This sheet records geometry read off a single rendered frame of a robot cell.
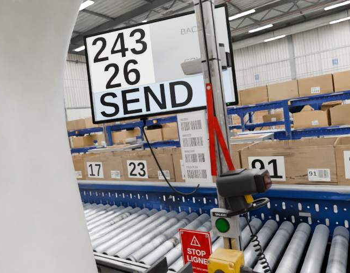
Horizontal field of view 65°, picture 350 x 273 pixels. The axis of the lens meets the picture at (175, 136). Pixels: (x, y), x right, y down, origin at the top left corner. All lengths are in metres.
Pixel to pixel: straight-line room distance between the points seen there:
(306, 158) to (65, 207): 1.16
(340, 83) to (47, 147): 5.68
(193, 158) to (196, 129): 0.08
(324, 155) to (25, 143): 1.18
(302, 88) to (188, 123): 5.17
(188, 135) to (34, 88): 0.60
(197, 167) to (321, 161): 0.65
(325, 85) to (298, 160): 4.56
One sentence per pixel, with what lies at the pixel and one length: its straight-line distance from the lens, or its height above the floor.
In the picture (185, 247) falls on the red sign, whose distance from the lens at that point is 0.85.
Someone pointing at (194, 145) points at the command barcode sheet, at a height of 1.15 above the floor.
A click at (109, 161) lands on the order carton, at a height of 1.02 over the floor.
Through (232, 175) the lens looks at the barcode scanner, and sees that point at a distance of 0.65.
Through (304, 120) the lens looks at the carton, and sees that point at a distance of 5.60.
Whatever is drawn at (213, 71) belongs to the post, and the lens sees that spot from 0.71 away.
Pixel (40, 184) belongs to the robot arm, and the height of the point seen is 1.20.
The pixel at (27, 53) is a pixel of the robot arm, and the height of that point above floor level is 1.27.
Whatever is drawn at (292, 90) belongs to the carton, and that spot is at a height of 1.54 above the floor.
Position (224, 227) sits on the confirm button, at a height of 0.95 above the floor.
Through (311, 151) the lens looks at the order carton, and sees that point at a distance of 1.27.
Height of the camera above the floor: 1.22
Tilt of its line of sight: 3 degrees down
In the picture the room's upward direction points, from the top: 7 degrees counter-clockwise
